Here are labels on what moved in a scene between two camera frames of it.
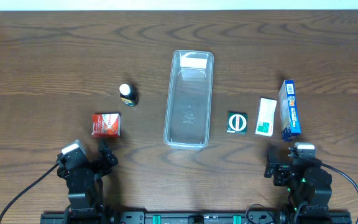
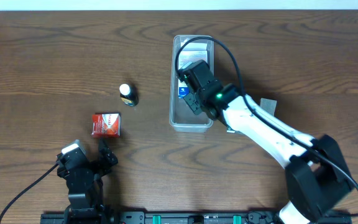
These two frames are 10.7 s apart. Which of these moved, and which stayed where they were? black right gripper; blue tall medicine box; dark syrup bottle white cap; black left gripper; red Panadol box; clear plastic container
Moved: blue tall medicine box; clear plastic container; black right gripper
Stayed: red Panadol box; black left gripper; dark syrup bottle white cap
